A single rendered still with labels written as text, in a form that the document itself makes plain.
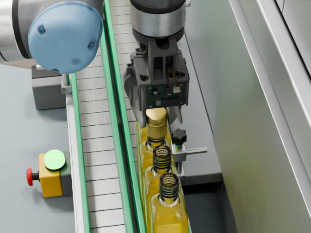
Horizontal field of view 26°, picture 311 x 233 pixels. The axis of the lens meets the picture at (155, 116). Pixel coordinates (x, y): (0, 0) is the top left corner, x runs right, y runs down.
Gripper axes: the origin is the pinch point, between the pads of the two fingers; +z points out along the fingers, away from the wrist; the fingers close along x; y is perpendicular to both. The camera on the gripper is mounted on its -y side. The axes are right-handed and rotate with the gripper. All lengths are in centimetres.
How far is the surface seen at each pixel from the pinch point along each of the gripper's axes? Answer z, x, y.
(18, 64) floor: 116, -37, -154
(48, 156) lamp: 30.9, -19.7, -21.9
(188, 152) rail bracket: 20.6, 7.6, -9.2
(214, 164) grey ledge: 28.4, 13.8, -11.9
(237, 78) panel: -7.5, 12.3, 1.5
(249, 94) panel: -10.1, 12.2, 7.7
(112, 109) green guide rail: 19.8, -5.5, -22.5
